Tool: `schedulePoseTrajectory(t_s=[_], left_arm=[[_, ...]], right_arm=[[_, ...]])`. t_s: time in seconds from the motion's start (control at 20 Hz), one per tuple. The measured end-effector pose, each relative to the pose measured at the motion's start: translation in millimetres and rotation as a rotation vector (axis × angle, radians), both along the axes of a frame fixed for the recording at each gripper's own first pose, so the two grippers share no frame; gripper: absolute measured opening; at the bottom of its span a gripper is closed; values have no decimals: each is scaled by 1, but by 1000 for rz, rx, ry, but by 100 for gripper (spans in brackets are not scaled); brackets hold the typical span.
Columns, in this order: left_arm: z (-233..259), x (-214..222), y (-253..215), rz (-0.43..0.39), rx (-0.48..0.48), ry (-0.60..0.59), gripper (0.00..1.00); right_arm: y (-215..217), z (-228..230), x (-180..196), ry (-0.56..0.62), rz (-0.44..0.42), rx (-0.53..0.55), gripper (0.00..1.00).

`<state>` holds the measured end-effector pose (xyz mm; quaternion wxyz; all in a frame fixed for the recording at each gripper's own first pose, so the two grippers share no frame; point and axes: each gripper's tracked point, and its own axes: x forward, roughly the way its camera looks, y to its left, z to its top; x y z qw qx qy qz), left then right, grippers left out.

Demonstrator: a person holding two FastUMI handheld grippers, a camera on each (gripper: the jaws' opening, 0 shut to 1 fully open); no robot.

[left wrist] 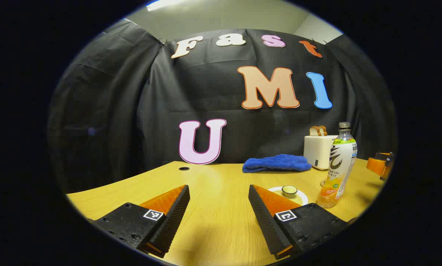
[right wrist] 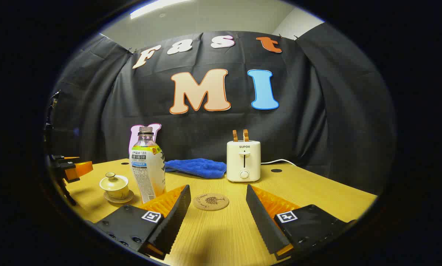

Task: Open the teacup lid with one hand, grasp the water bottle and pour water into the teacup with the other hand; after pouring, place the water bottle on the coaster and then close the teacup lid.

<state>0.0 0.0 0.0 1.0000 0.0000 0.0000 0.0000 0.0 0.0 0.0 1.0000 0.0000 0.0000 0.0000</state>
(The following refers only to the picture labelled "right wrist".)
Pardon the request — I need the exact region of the round wooden coaster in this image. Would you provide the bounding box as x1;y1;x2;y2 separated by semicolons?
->
193;193;229;211

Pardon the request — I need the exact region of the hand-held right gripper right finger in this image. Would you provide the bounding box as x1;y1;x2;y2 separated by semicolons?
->
246;184;358;261

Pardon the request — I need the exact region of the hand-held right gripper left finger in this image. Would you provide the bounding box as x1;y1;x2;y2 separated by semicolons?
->
94;184;192;260

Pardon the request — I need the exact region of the white toaster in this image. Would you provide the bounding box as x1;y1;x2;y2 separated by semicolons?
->
227;140;261;183

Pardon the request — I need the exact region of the clear labelled water bottle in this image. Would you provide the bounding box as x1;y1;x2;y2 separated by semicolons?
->
130;126;167;204

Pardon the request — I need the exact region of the black backdrop cloth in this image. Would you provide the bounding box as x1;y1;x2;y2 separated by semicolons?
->
49;31;397;194

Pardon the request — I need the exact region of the white power cable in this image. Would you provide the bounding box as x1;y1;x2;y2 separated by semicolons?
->
261;159;298;167

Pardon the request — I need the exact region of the blue towel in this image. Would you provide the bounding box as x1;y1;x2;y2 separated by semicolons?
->
165;158;227;179

